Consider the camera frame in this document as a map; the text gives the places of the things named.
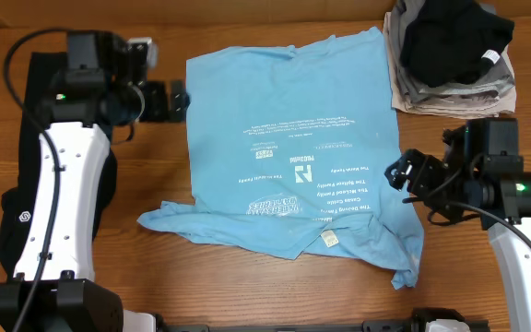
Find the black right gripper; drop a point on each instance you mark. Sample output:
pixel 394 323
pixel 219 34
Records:
pixel 428 168

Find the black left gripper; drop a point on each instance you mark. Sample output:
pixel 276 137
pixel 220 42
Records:
pixel 157 112

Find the light blue printed t-shirt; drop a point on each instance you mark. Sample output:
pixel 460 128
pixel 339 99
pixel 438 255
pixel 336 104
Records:
pixel 288 150

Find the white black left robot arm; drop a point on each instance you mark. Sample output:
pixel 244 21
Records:
pixel 67 177

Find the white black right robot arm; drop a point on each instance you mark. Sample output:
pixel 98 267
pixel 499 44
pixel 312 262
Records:
pixel 481 176

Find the grey folded clothes stack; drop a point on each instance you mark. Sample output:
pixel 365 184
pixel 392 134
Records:
pixel 492 95

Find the black folded garment on stack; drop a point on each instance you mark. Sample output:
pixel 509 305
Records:
pixel 448 41

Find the brown cardboard backboard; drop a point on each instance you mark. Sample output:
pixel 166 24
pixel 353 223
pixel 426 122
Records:
pixel 115 13

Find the black base rail with mounts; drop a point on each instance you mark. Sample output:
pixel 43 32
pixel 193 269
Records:
pixel 421 320

